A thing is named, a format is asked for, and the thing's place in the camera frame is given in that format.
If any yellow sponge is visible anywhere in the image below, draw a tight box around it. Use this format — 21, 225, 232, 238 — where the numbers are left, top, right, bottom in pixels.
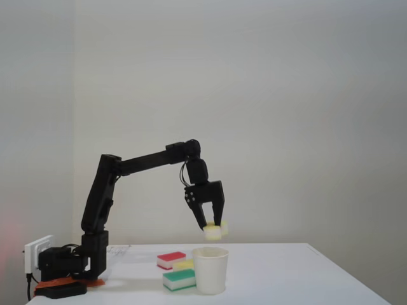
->
203, 220, 230, 241
172, 259, 195, 273

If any black clamp base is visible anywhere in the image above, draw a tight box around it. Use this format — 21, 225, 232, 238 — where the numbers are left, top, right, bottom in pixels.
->
34, 281, 88, 300

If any orange clamp piece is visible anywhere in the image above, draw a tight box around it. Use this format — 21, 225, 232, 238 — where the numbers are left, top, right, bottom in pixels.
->
34, 276, 106, 289

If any white paper cup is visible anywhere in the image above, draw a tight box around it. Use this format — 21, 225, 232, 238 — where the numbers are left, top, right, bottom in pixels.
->
191, 247, 230, 295

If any white power strip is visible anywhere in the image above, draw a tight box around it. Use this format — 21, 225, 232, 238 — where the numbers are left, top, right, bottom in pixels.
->
24, 234, 55, 275

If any green sponge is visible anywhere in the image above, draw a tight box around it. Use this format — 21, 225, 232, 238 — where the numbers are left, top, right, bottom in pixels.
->
162, 268, 197, 292

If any black power cable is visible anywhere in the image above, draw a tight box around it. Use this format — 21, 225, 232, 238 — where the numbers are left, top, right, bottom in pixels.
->
25, 272, 41, 302

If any red sponge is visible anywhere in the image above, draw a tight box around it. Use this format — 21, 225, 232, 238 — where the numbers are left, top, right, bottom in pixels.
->
156, 251, 188, 270

